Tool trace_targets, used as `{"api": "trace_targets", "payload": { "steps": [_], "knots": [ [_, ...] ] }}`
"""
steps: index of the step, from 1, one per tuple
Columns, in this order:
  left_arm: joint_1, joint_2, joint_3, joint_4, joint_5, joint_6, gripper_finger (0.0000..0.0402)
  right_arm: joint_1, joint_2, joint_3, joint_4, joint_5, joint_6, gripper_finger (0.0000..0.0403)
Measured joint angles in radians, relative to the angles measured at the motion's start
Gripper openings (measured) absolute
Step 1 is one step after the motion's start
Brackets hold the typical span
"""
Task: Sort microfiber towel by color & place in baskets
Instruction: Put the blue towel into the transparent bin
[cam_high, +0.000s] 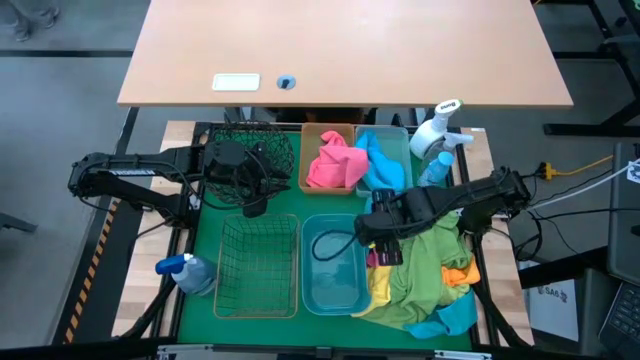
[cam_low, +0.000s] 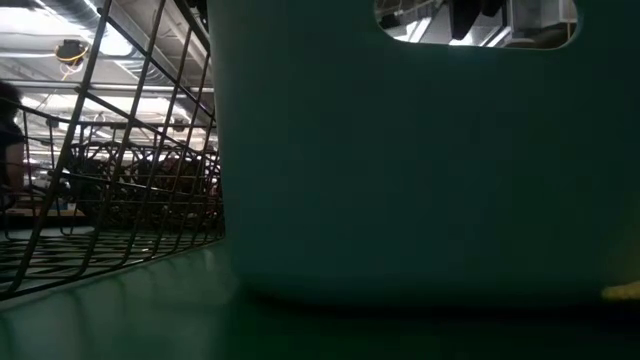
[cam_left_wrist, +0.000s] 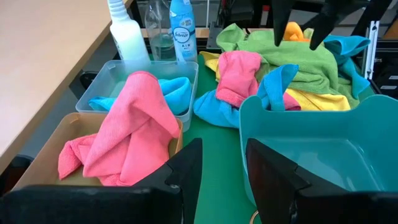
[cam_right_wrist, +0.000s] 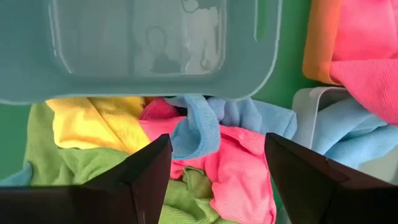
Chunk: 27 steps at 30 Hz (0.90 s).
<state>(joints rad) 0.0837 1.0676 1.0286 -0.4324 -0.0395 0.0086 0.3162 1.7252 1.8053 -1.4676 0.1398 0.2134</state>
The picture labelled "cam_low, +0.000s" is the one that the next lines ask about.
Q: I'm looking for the yellow microfiber towel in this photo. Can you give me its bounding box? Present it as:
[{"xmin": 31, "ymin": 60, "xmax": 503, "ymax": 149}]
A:
[{"xmin": 601, "ymin": 281, "xmax": 640, "ymax": 302}]

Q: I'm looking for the teal plastic bin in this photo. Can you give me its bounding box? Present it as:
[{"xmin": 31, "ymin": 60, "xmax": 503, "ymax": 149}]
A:
[{"xmin": 206, "ymin": 0, "xmax": 640, "ymax": 307}]

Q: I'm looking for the green table mat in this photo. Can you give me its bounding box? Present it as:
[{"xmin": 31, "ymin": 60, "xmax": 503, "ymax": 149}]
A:
[{"xmin": 0, "ymin": 227, "xmax": 640, "ymax": 360}]

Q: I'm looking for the black ceiling-mounted device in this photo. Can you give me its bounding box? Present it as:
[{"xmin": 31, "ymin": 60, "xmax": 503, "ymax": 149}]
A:
[{"xmin": 53, "ymin": 38, "xmax": 90, "ymax": 65}]

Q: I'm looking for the black round wire basket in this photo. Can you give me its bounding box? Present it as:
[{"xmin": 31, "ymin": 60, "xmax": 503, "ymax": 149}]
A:
[{"xmin": 62, "ymin": 141, "xmax": 224, "ymax": 234}]

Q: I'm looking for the rectangular wire basket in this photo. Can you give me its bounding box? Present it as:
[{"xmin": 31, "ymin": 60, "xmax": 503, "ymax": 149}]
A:
[{"xmin": 0, "ymin": 0, "xmax": 226, "ymax": 302}]

